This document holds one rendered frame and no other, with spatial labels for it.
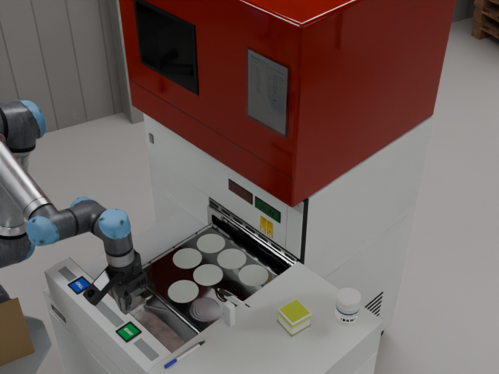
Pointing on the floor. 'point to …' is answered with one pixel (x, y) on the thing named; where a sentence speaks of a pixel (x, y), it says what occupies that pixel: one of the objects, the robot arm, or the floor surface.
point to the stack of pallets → (486, 18)
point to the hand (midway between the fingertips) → (122, 312)
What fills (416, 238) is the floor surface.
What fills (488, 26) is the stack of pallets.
